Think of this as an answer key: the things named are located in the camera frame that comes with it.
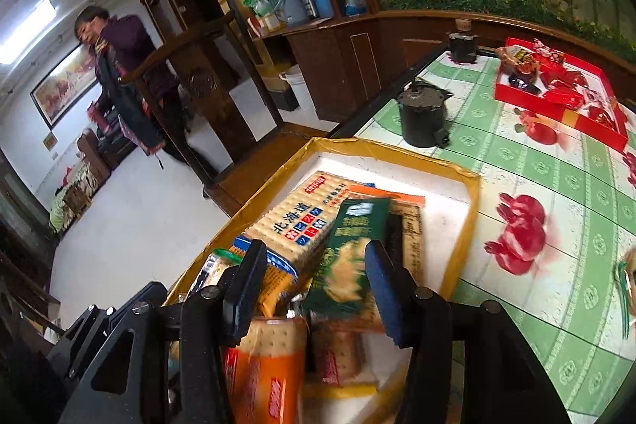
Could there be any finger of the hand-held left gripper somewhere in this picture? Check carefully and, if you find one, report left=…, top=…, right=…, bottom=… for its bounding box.
left=47, top=282, right=170, bottom=380

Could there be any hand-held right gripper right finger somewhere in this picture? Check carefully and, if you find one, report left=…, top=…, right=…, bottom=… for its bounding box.
left=365, top=240, right=572, bottom=424

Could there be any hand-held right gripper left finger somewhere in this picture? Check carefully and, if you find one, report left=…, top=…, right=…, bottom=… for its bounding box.
left=60, top=239, right=269, bottom=424

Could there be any dark green cracker packet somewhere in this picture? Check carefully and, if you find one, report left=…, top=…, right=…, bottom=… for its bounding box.
left=303, top=197, right=393, bottom=320

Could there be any small orange cracker packet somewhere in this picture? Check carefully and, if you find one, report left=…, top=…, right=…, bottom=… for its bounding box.
left=348, top=186, right=427, bottom=286

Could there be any yellow-edged square cracker packet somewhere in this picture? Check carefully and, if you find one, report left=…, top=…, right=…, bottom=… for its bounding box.
left=233, top=170, right=349, bottom=276

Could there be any large orange cracker packet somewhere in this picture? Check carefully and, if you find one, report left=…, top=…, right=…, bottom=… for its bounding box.
left=223, top=317, right=309, bottom=424

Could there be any yellow taped foam box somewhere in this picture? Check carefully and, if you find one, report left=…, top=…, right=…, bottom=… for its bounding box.
left=164, top=137, right=482, bottom=405

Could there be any clear square cracker packet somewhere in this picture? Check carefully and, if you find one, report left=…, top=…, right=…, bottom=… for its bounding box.
left=189, top=248, right=244, bottom=300

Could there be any yellow cracker packet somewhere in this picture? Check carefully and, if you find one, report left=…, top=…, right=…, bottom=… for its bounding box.
left=231, top=232, right=299, bottom=318

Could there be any red label cracker packet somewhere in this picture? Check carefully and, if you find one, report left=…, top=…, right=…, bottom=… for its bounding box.
left=308, top=319, right=368, bottom=387

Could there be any brown sofa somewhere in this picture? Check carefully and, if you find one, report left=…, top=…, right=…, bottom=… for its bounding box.
left=77, top=131, right=112, bottom=186

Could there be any large black motor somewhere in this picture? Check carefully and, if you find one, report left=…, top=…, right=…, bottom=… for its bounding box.
left=396, top=79, right=454, bottom=147

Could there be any white bucket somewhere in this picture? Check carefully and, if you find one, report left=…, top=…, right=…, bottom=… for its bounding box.
left=279, top=66, right=309, bottom=112

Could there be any wooden chair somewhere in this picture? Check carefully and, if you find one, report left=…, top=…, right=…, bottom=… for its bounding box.
left=122, top=9, right=284, bottom=201

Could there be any dark patterned-trim apron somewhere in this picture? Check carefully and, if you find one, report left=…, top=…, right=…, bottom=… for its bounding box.
left=97, top=41, right=165, bottom=157

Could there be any wooden low partition cabinet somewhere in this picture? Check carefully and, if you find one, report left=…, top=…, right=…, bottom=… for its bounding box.
left=283, top=9, right=636, bottom=132

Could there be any red gift box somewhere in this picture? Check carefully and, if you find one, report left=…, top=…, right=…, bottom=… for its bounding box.
left=493, top=37, right=629, bottom=153

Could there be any small black motor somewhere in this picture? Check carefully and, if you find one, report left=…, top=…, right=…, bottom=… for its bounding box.
left=447, top=19, right=480, bottom=63

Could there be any brown snack bag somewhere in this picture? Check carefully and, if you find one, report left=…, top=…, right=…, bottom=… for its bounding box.
left=497, top=45, right=541, bottom=79

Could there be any pile of red candy packets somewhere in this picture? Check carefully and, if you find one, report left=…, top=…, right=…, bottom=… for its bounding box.
left=497, top=37, right=627, bottom=127

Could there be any grey kettle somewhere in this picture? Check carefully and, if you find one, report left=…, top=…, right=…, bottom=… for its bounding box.
left=271, top=0, right=311, bottom=25

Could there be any ceiling light panel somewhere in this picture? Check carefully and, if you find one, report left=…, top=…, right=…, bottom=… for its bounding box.
left=0, top=0, right=55, bottom=64

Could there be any framed wall painting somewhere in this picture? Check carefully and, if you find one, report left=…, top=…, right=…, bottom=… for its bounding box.
left=30, top=44, right=100, bottom=129

